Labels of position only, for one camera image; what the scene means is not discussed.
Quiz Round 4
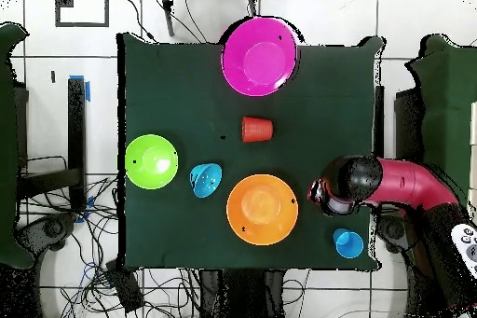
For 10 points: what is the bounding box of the orange plastic bowl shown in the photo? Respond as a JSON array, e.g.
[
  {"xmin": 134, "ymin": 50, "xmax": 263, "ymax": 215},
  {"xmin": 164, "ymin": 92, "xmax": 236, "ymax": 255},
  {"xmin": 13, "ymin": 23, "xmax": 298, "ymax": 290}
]
[{"xmin": 225, "ymin": 173, "xmax": 300, "ymax": 247}]

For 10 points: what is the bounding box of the red-orange plastic cup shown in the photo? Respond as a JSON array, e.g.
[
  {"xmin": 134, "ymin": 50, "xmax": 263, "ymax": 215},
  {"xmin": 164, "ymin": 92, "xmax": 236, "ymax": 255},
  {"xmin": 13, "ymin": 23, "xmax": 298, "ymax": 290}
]
[{"xmin": 240, "ymin": 116, "xmax": 275, "ymax": 144}]

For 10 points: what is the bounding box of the small cyan plastic bowl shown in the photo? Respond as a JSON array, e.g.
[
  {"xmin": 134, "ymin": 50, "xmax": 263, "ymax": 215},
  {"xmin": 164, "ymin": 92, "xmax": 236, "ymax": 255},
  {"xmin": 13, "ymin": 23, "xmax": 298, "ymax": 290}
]
[{"xmin": 188, "ymin": 162, "xmax": 224, "ymax": 199}]

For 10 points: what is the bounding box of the magenta pink plastic bowl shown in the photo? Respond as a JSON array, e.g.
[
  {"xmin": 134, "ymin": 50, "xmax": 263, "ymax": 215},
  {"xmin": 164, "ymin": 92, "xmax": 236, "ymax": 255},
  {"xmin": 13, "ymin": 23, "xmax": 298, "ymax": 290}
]
[{"xmin": 220, "ymin": 16, "xmax": 300, "ymax": 98}]

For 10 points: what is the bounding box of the white boxes stack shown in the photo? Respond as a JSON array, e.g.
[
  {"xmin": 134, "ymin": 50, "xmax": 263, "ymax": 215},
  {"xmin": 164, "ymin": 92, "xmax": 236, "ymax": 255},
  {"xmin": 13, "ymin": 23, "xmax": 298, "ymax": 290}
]
[{"xmin": 467, "ymin": 100, "xmax": 477, "ymax": 218}]

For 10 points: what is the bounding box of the light blue plastic cup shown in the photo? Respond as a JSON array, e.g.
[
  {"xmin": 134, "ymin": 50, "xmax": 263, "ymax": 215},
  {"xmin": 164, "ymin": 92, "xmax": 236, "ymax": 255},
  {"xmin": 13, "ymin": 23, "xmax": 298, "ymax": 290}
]
[{"xmin": 332, "ymin": 228, "xmax": 365, "ymax": 260}]

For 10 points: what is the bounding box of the dark green tablecloth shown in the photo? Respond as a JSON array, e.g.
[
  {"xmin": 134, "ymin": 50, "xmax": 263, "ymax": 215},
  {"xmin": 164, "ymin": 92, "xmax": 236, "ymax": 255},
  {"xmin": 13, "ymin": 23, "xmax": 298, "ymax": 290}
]
[{"xmin": 116, "ymin": 32, "xmax": 387, "ymax": 272}]

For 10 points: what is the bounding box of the lime green plastic bowl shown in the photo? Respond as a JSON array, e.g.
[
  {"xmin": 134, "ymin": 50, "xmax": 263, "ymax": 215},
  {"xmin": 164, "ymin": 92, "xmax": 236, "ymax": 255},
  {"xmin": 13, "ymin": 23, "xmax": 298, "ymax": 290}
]
[{"xmin": 124, "ymin": 133, "xmax": 180, "ymax": 190}]

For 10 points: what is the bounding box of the green cloth covered side table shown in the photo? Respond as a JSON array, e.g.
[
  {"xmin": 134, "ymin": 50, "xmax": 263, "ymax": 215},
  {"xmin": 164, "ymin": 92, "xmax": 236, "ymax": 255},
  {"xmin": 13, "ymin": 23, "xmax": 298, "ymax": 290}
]
[
  {"xmin": 0, "ymin": 21, "xmax": 36, "ymax": 270},
  {"xmin": 405, "ymin": 34, "xmax": 477, "ymax": 278}
]

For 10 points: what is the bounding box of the black power brick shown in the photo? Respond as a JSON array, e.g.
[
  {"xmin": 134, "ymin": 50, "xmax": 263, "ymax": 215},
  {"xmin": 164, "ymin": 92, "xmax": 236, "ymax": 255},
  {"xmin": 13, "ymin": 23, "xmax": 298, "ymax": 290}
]
[{"xmin": 103, "ymin": 258, "xmax": 145, "ymax": 314}]

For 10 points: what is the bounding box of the blue tape strip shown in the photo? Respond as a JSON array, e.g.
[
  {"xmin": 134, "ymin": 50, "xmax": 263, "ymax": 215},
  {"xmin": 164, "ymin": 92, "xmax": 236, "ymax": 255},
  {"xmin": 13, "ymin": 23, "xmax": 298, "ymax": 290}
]
[{"xmin": 68, "ymin": 74, "xmax": 91, "ymax": 103}]

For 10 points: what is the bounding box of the gray pedestal foot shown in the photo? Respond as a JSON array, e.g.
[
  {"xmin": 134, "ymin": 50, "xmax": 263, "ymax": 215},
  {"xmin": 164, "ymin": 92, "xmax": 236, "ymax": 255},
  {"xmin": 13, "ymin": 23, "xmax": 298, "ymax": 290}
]
[
  {"xmin": 375, "ymin": 214, "xmax": 418, "ymax": 256},
  {"xmin": 16, "ymin": 212, "xmax": 78, "ymax": 256}
]

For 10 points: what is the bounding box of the black metal table frame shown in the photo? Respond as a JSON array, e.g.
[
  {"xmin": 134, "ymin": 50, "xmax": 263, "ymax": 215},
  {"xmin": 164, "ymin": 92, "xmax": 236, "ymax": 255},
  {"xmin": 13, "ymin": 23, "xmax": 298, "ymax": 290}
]
[
  {"xmin": 16, "ymin": 76, "xmax": 89, "ymax": 214},
  {"xmin": 373, "ymin": 84, "xmax": 424, "ymax": 164}
]

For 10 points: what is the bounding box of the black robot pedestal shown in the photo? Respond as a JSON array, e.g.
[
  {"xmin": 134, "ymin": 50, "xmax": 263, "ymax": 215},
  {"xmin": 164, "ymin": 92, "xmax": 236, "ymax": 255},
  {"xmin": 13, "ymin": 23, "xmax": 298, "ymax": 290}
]
[{"xmin": 198, "ymin": 269, "xmax": 288, "ymax": 318}]

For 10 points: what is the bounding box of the tangle of floor cables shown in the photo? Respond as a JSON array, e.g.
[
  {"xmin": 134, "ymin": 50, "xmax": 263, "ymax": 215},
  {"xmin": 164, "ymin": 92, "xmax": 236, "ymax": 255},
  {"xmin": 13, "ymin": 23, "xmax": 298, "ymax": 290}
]
[{"xmin": 18, "ymin": 155, "xmax": 202, "ymax": 318}]

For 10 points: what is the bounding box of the black cable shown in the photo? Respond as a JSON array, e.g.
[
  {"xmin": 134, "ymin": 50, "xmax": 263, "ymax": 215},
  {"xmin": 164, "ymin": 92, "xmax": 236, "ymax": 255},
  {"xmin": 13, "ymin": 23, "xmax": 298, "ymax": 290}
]
[{"xmin": 119, "ymin": 0, "xmax": 158, "ymax": 44}]

